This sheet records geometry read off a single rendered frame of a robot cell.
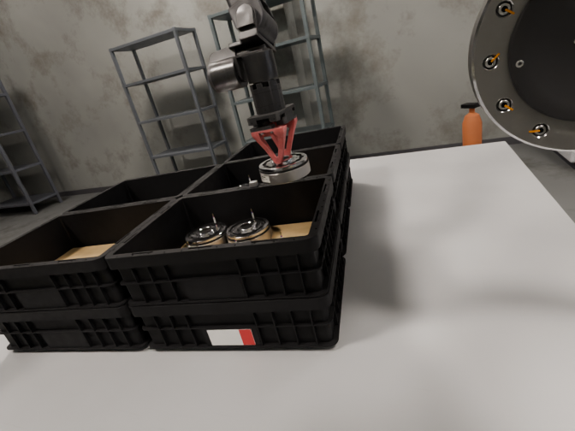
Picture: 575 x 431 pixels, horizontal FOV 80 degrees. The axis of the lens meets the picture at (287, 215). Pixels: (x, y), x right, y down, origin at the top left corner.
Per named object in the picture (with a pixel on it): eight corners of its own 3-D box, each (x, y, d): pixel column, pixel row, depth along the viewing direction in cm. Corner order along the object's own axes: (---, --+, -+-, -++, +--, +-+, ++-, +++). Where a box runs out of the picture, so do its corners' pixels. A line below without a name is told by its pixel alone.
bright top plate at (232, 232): (273, 216, 82) (272, 215, 81) (263, 237, 73) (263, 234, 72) (234, 221, 84) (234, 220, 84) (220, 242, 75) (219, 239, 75)
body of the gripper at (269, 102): (248, 129, 63) (237, 87, 61) (267, 117, 72) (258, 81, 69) (280, 123, 61) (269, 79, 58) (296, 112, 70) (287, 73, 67)
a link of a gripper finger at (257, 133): (259, 169, 67) (246, 121, 63) (272, 158, 73) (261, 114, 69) (292, 165, 64) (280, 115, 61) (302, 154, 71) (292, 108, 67)
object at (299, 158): (312, 152, 72) (312, 150, 72) (299, 168, 64) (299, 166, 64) (269, 158, 76) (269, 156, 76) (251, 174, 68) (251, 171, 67)
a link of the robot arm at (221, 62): (251, -1, 57) (273, 22, 65) (196, 19, 62) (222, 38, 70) (258, 71, 58) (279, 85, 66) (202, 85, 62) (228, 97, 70)
